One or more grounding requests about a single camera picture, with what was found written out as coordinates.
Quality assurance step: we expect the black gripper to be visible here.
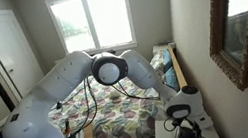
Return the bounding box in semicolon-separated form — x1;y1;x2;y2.
171;112;204;138

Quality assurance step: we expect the blue pillow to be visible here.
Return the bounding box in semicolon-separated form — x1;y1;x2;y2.
159;48;175;73
161;65;181;94

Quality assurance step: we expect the light wooden headboard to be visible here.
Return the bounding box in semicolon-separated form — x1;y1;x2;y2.
166;41;190;93

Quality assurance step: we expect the floral bedspread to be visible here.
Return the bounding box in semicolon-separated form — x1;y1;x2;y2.
40;50;179;138

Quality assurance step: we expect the small white plush ball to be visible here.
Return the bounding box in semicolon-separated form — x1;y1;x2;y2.
108;89;122;102

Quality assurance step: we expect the small white bedside table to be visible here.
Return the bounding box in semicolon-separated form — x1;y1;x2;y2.
150;40;178;57

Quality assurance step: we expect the white framed window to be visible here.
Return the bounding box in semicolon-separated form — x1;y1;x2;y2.
45;0;139;62

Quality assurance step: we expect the white room door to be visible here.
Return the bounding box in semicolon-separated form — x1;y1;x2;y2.
0;0;49;108

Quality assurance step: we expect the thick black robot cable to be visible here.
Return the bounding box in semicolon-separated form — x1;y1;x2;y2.
110;75;178;138

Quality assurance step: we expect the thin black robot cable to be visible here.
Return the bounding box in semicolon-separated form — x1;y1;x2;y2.
44;75;104;138

